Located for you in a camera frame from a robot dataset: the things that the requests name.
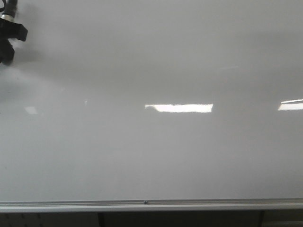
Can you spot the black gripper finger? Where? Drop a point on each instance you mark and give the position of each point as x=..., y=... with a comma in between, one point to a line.
x=10, y=29
x=7, y=51

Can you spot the black white taped marker pen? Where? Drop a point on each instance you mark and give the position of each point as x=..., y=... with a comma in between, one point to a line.
x=8, y=10

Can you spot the white whiteboard with aluminium frame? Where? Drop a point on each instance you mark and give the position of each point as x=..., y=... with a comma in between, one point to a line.
x=153, y=105

